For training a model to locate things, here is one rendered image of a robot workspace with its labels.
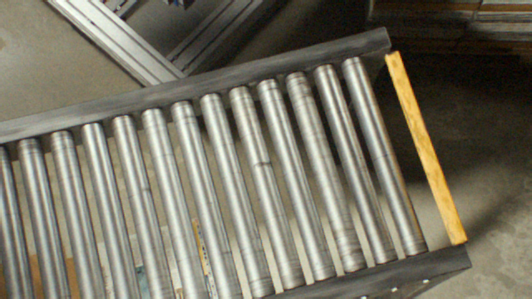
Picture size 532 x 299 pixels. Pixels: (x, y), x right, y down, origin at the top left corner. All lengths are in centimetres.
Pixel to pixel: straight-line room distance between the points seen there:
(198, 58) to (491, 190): 100
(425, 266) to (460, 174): 95
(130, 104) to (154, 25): 76
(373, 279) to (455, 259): 17
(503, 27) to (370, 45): 77
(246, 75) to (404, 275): 54
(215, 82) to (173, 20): 76
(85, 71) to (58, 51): 11
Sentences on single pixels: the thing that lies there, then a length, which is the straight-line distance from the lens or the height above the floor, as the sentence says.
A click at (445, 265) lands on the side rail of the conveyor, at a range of 158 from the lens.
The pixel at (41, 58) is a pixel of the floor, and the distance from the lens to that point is 264.
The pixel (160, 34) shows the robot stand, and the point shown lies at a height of 21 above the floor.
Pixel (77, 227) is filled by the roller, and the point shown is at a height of 80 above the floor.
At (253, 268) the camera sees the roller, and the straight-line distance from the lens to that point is 154.
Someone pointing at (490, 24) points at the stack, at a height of 29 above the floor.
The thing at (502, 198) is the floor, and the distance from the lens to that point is 251.
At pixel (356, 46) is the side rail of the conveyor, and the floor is 80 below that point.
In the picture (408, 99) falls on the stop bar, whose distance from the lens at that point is 164.
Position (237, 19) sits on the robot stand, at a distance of 235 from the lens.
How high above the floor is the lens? 232
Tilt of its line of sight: 73 degrees down
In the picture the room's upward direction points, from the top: 2 degrees clockwise
